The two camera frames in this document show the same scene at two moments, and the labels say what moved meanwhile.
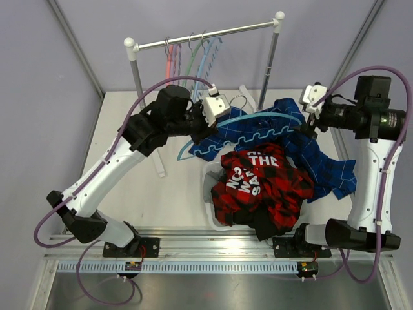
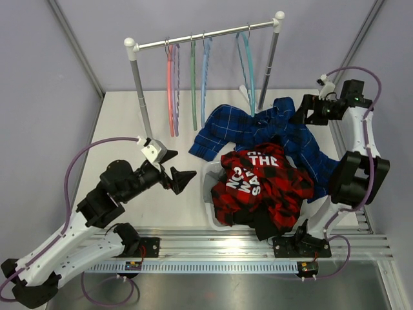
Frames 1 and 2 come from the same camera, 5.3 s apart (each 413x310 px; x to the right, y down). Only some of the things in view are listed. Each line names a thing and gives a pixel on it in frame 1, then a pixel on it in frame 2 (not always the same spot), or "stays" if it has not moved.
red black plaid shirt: (262, 177) stays
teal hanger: (242, 137) → (247, 44)
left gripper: (205, 130) → (180, 179)
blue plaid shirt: (282, 124) stays
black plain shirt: (260, 217) stays
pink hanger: (169, 53) stays
